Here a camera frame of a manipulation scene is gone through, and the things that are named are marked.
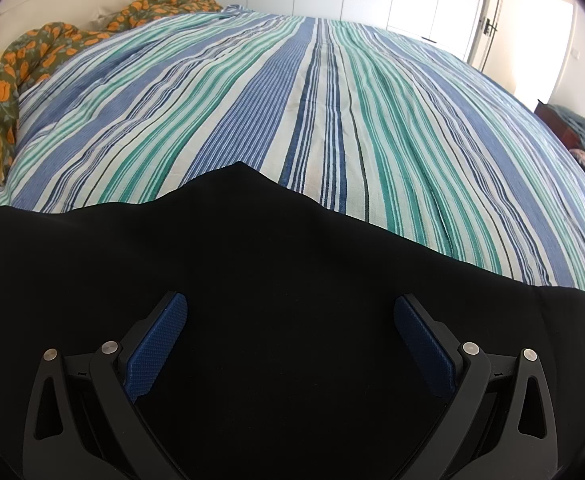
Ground black pants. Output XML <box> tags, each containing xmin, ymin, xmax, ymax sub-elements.
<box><xmin>0</xmin><ymin>164</ymin><xmax>585</xmax><ymax>479</ymax></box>

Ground pile of clothes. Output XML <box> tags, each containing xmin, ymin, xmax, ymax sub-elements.
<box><xmin>547</xmin><ymin>104</ymin><xmax>585</xmax><ymax>172</ymax></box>

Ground dark red wooden cabinet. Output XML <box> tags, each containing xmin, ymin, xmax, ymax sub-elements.
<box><xmin>534</xmin><ymin>101</ymin><xmax>581</xmax><ymax>150</ymax></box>

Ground blue green striped bedspread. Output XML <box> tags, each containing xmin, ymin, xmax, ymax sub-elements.
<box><xmin>0</xmin><ymin>6</ymin><xmax>585</xmax><ymax>291</ymax></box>

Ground green orange floral blanket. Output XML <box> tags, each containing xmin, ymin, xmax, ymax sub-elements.
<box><xmin>0</xmin><ymin>0</ymin><xmax>222</xmax><ymax>183</ymax></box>

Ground white door with handle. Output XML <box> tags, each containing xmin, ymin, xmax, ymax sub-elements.
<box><xmin>467</xmin><ymin>0</ymin><xmax>505</xmax><ymax>72</ymax></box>

